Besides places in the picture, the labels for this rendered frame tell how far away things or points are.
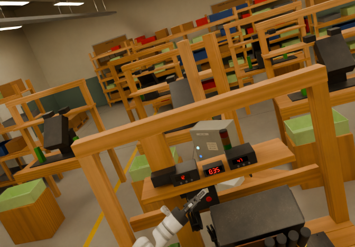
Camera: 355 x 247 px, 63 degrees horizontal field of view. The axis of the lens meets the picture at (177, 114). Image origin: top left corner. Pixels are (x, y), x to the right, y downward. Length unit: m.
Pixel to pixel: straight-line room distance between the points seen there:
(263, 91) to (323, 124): 0.42
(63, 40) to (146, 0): 3.71
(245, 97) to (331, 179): 0.78
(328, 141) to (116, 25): 10.51
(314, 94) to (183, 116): 0.74
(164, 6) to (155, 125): 9.85
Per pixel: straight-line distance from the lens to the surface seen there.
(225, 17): 8.19
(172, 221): 1.20
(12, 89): 6.68
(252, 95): 1.68
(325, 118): 1.88
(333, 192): 2.14
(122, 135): 1.71
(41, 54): 13.25
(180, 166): 1.76
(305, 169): 2.10
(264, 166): 1.72
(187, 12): 11.27
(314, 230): 2.25
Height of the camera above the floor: 2.43
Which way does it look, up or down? 18 degrees down
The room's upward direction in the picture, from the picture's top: 19 degrees counter-clockwise
